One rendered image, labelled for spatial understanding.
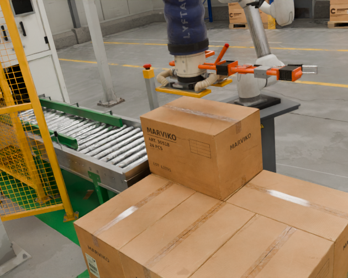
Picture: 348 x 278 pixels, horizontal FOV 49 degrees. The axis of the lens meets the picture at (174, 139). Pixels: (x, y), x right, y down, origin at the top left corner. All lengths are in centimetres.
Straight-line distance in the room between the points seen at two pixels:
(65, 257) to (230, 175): 138
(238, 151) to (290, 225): 48
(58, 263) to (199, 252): 132
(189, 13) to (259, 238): 115
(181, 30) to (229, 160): 73
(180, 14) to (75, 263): 178
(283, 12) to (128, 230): 148
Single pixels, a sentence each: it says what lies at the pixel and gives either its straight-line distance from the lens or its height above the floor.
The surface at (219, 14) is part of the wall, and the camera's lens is 1240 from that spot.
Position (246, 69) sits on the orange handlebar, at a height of 124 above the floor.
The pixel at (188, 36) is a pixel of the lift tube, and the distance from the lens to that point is 203.
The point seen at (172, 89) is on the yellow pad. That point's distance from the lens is 214.
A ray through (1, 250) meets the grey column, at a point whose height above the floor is 12.
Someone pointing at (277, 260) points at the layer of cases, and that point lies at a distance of 176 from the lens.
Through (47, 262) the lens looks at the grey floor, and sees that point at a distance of 293.
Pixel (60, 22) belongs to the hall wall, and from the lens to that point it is 1227.
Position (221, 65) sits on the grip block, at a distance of 197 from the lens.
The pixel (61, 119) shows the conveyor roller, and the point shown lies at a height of 55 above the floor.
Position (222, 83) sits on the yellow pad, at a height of 112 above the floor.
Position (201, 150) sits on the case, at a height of 83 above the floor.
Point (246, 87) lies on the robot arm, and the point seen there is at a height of 91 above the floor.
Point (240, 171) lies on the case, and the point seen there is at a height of 65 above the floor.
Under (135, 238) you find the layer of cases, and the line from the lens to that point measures 197.
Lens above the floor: 174
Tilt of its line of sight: 24 degrees down
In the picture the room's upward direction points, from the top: 9 degrees counter-clockwise
